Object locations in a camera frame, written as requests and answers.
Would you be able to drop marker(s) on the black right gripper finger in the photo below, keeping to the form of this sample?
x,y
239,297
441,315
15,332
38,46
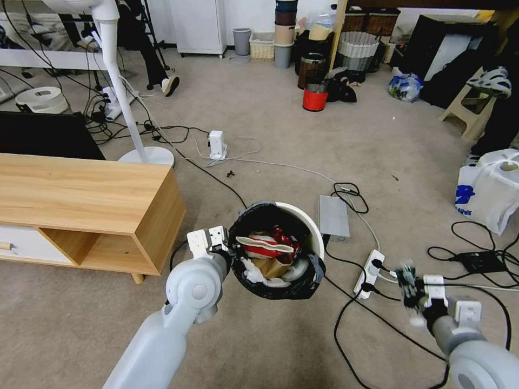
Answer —
x,y
414,283
404,279

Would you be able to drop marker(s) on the white round trash bin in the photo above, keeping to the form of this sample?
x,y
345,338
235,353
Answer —
x,y
313,227

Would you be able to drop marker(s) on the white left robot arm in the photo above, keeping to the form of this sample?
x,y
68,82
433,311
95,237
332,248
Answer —
x,y
162,336

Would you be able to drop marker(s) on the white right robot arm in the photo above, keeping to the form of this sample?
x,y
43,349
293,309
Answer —
x,y
480,360

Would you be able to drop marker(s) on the black bin liner bag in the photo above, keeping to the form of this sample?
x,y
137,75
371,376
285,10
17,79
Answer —
x,y
284,291

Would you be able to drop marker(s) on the red black mesh bin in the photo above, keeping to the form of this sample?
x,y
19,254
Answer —
x,y
315,99

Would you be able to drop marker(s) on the grey plastic bin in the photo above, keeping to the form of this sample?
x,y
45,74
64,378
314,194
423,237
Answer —
x,y
283,56

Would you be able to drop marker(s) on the brown mesh bin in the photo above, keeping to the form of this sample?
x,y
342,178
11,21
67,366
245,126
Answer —
x,y
310,65

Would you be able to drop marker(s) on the small grey bin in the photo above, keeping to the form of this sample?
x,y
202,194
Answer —
x,y
242,42

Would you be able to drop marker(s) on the beige plastic bin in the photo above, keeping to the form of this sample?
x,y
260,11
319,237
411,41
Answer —
x,y
284,34

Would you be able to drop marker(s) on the grey white pleated bin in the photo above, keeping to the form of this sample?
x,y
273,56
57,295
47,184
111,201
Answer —
x,y
357,50

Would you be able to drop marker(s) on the brown plastic bin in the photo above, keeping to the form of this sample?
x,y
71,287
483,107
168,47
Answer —
x,y
286,18

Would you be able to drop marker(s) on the dark blue plastic bin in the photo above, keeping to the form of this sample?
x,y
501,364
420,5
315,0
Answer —
x,y
286,5

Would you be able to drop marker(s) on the white crumpled tissue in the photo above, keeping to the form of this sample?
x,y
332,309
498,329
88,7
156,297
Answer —
x,y
252,271

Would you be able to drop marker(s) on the red white snack wrapper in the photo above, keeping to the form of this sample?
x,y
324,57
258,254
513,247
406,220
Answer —
x,y
269,245

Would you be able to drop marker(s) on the brown paper scrap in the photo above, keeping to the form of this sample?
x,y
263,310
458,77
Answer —
x,y
275,266

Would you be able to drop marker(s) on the black power adapter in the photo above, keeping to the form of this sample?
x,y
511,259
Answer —
x,y
482,261

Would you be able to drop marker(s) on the white round paper cup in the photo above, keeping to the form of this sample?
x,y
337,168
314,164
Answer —
x,y
299,270

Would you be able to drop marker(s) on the silver grey flat box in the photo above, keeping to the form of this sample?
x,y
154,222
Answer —
x,y
334,219

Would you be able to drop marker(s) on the white cube power socket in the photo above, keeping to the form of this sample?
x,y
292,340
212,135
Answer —
x,y
217,144

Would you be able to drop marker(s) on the white blue-print plastic bag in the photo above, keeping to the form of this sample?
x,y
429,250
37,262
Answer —
x,y
486,190

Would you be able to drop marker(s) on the light wooden tv cabinet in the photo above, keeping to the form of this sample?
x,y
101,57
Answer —
x,y
81,194

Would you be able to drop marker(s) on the beige plastic step stool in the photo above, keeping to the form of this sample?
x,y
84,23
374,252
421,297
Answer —
x,y
466,109

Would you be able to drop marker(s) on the white power strip with plugs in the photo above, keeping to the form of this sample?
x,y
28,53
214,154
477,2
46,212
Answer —
x,y
111,106

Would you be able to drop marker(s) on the white standing fan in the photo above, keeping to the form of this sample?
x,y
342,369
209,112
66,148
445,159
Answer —
x,y
121,89

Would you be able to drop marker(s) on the blue white plastic bag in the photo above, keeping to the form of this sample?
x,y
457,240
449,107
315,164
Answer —
x,y
405,87

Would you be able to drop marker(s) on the black crumpled bag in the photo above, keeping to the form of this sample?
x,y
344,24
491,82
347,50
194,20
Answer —
x,y
342,91

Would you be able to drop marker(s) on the cream wicker basket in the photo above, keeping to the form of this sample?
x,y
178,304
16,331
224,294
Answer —
x,y
262,48

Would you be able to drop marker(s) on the person's leg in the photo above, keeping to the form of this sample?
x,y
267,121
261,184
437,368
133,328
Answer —
x,y
152,52

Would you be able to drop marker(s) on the black flat screen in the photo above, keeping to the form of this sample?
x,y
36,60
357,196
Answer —
x,y
44,135

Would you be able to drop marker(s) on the white bicycle helmet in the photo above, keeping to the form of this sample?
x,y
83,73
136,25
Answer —
x,y
492,81

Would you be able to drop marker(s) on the white cabinet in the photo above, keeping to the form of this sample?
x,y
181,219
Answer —
x,y
198,28

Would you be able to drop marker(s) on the black board with white panel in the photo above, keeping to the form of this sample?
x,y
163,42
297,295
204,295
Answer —
x,y
430,44

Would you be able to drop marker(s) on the white round robot vacuum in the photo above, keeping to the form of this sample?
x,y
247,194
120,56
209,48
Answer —
x,y
42,99

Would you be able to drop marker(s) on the wooden pole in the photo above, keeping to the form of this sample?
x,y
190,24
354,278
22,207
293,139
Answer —
x,y
337,36

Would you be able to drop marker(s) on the brown wicker drawers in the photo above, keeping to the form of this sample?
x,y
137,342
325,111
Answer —
x,y
371,22

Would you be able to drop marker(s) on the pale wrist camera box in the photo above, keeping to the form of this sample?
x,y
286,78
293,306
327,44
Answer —
x,y
434,286
217,236

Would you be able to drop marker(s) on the white table frame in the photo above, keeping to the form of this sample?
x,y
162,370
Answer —
x,y
40,58

